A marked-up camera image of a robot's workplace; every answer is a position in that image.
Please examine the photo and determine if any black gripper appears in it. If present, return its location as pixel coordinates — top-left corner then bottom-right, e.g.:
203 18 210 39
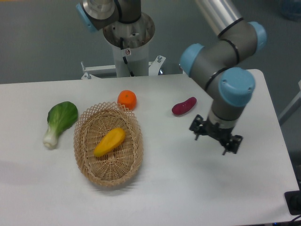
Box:
189 114 243 155

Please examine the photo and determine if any yellow mango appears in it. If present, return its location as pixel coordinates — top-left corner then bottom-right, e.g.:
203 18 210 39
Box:
93 128 126 157

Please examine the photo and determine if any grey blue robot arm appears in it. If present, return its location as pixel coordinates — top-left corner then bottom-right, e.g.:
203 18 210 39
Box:
76 0 267 153

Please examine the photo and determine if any woven wicker basket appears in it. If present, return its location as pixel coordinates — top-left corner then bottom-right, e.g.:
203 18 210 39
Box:
73 102 143 186

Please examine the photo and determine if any purple sweet potato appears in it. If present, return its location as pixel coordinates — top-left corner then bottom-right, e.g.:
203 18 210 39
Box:
172 97 197 116

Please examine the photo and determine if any orange tangerine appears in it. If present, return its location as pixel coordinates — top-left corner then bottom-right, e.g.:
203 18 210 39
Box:
117 90 137 110

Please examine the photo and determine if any black device at table edge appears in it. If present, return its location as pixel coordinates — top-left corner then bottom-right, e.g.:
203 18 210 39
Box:
284 190 301 216

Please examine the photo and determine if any green bok choy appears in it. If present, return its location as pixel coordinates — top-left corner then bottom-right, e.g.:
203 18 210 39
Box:
43 101 79 149

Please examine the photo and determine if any white metal base frame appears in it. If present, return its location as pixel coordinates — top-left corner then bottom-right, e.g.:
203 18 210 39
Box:
80 55 186 80

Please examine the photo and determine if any black cable on pedestal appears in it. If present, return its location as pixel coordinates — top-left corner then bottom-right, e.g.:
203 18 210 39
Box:
119 37 135 77

